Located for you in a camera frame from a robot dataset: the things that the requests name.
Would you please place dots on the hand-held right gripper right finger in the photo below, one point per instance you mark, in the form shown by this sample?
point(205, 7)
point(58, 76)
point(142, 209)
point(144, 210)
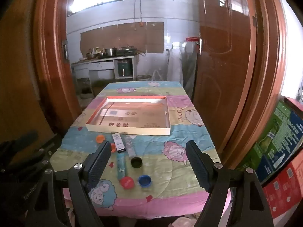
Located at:
point(197, 167)

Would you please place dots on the orange bottle cap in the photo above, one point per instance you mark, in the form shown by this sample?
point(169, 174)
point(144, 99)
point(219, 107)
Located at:
point(100, 138)
point(113, 147)

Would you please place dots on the white kitchen counter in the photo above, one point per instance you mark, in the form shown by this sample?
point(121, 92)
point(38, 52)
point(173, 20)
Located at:
point(99, 66)

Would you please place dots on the grey bottle cap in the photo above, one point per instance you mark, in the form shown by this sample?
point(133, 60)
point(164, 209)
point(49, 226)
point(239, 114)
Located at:
point(122, 166)

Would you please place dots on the blue bottle cap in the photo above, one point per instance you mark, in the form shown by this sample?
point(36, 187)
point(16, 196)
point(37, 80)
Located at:
point(144, 181)

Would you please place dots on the brown wooden door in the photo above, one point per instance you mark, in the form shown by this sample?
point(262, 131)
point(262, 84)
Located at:
point(220, 75)

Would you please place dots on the green kitchen appliance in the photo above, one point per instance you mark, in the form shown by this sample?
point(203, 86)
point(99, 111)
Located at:
point(123, 69)

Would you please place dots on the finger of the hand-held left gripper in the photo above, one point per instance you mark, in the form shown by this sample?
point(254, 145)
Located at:
point(51, 146)

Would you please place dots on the round bucket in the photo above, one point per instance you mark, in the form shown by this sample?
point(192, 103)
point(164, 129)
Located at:
point(143, 77)

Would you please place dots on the green and blue carton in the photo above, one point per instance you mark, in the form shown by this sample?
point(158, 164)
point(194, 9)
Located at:
point(277, 141)

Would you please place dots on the wooden door frame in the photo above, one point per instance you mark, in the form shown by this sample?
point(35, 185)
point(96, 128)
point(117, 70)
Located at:
point(267, 75)

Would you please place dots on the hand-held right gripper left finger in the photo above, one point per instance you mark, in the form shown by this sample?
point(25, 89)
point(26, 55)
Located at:
point(98, 167)

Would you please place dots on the steel pot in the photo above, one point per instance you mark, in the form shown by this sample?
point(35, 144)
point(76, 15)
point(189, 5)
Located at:
point(110, 51)

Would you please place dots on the small white carton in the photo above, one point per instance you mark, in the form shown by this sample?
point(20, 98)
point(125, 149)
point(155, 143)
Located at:
point(118, 143)

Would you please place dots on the clear small tube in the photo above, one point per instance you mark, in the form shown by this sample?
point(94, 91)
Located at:
point(129, 147)

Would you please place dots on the red paper strip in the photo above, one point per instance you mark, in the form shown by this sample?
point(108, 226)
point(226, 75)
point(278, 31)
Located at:
point(191, 38)

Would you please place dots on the cardboard panels on wall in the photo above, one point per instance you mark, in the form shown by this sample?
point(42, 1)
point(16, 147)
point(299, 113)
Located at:
point(130, 35)

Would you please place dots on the black bottle cap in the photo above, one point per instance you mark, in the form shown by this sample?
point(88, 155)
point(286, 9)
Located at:
point(136, 162)

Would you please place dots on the red bottle cap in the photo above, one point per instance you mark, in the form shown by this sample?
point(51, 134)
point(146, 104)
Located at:
point(127, 182)

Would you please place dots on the shallow cardboard box tray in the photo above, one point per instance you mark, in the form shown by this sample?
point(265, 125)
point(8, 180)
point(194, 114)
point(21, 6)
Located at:
point(142, 115)

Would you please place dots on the black stove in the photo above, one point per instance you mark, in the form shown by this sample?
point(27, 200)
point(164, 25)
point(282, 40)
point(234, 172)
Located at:
point(126, 51)

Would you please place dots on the red carton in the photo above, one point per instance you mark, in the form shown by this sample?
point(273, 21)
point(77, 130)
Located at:
point(284, 189)

